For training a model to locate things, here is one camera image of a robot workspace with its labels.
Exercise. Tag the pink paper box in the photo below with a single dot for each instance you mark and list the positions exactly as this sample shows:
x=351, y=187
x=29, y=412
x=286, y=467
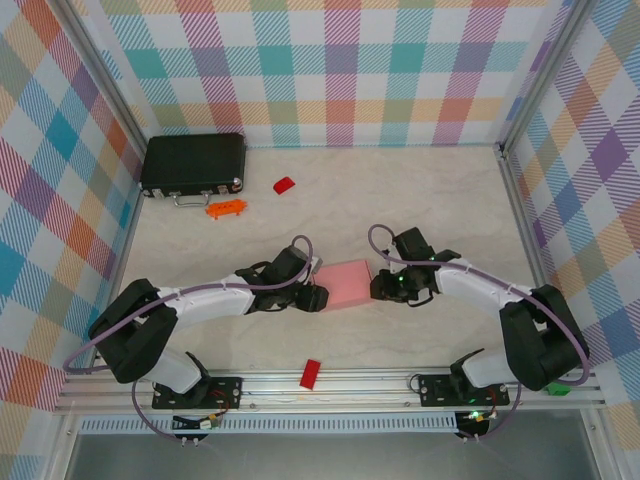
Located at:
x=345, y=285

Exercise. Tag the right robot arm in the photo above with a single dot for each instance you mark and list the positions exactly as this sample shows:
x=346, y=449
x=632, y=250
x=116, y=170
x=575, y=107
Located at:
x=540, y=340

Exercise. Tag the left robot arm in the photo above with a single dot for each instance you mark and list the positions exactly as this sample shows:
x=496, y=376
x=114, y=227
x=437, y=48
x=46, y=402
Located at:
x=135, y=335

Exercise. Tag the red rectangular block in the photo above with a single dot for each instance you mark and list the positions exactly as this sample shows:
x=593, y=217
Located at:
x=310, y=373

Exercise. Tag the orange plastic toy part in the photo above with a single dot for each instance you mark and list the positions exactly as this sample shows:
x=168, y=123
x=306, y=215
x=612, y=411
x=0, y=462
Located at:
x=227, y=207

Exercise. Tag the red wedge block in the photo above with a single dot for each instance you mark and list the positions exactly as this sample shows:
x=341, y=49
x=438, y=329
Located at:
x=284, y=185

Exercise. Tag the black briefcase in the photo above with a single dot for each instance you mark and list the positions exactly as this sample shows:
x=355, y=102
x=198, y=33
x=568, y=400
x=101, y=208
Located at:
x=192, y=160

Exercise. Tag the grey metal plate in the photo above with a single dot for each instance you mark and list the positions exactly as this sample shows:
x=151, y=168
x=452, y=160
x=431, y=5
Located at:
x=325, y=457

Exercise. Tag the green plastic block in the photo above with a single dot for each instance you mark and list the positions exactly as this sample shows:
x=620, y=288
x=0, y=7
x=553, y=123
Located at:
x=560, y=390

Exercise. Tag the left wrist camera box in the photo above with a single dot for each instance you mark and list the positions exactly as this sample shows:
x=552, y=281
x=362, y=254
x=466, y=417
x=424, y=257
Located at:
x=316, y=265

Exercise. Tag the wide aluminium rail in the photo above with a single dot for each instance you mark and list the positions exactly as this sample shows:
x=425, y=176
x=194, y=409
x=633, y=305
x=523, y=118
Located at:
x=350, y=392

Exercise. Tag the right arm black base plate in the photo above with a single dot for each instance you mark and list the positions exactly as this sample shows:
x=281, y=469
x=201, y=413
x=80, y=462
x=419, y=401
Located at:
x=435, y=390

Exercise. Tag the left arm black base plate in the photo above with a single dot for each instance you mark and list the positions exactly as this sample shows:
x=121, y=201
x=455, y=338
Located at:
x=227, y=392

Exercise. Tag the narrow aluminium side rail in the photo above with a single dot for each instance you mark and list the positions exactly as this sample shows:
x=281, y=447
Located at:
x=131, y=225
x=534, y=250

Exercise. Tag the aluminium frame post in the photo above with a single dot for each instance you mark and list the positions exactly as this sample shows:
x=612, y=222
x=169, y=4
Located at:
x=544, y=70
x=106, y=70

